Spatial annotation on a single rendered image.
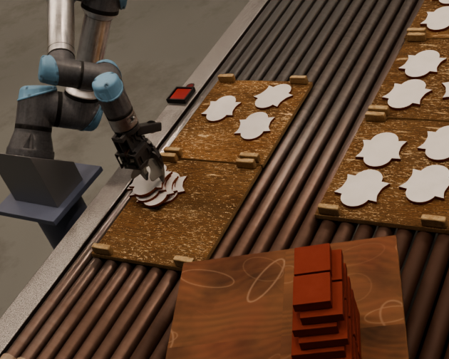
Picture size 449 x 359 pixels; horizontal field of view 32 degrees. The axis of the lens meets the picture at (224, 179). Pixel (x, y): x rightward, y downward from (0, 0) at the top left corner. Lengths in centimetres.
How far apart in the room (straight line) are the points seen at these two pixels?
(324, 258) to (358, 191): 62
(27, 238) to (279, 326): 249
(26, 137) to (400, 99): 114
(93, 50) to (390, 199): 103
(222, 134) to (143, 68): 260
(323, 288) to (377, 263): 34
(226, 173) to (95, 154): 216
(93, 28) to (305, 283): 129
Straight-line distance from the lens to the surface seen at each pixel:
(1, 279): 384
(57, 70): 208
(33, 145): 248
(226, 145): 233
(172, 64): 486
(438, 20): 266
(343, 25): 280
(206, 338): 167
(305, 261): 143
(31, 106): 249
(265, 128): 234
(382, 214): 196
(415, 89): 234
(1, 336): 213
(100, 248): 212
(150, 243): 210
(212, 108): 251
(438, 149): 211
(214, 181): 221
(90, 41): 244
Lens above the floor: 227
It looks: 37 degrees down
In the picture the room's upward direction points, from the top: 20 degrees counter-clockwise
